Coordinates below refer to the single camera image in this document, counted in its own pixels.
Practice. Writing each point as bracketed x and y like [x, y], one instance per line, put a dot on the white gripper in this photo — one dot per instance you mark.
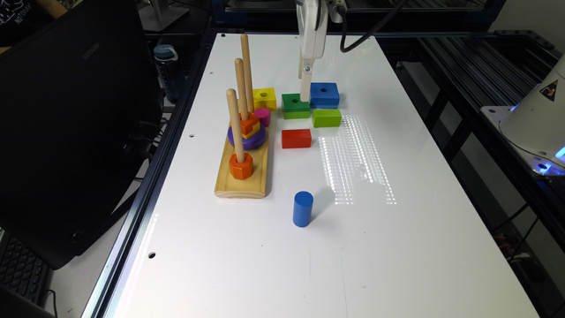
[312, 25]

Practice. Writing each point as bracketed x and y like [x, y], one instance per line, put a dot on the dark green square block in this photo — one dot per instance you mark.
[294, 108]

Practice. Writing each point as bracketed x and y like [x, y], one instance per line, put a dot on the person forearm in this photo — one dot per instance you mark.
[53, 7]

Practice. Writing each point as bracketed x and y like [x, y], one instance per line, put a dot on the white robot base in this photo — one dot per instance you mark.
[534, 127]

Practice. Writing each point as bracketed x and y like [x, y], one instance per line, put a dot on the blue square block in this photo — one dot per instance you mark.
[324, 95]

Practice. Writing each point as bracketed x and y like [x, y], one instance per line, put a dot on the yellow square block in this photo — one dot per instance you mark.
[265, 98]

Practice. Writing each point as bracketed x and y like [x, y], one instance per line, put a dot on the light green rectangular block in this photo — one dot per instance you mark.
[326, 118]

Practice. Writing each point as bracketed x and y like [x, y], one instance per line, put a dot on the pink cylinder block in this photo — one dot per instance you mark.
[264, 116]

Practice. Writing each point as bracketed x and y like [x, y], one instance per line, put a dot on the red rectangular block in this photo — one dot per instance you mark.
[298, 138]

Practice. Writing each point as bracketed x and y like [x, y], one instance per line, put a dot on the orange hexagon block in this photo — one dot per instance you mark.
[241, 170]

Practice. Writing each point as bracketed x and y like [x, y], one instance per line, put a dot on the blue cylinder block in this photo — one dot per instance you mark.
[302, 209]

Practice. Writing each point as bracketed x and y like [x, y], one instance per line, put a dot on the middle wooden peg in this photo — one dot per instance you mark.
[239, 67]

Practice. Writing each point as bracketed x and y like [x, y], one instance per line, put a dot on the wooden peg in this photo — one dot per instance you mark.
[247, 72]
[239, 67]
[235, 125]

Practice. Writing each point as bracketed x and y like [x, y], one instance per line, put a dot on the rear wooden peg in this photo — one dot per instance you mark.
[247, 72]

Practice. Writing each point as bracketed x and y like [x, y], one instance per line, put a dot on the orange and yellow stacked blocks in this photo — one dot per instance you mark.
[250, 126]

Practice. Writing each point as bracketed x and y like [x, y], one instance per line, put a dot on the front wooden peg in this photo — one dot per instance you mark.
[235, 125]

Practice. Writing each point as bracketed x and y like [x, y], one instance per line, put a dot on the wooden peg base board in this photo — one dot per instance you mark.
[253, 187]

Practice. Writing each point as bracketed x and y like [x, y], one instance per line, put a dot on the dark water bottle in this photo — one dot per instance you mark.
[170, 71]

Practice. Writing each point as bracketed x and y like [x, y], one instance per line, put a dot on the silver monitor stand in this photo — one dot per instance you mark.
[158, 15]

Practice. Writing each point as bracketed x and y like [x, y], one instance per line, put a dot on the black Samsung monitor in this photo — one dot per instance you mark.
[80, 106]

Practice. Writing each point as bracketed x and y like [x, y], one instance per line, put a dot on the black keyboard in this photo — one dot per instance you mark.
[22, 271]

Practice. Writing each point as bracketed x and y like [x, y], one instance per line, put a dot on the purple ring block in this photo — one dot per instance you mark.
[256, 140]

